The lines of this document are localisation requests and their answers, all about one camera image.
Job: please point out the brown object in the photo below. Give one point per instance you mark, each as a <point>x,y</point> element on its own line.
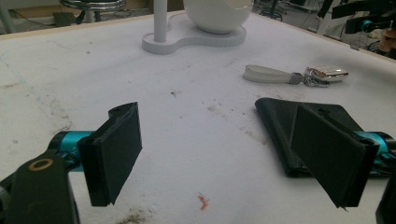
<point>388,40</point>

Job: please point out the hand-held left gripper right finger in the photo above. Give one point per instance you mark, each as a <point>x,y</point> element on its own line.
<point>333,155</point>

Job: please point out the chrome stool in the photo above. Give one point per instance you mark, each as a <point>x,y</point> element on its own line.
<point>93,6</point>

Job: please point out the black equipment with teal knob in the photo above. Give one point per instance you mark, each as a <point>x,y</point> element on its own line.
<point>364,18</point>

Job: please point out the white round bowl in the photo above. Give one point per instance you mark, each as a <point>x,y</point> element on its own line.
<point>218,15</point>

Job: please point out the small red scrap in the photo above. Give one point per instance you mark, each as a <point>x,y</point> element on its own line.
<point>203,202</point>

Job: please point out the white stand with pole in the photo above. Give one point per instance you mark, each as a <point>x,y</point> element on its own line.
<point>186,37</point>

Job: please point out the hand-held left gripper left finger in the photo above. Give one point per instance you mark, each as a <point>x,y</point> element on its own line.
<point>113,155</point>

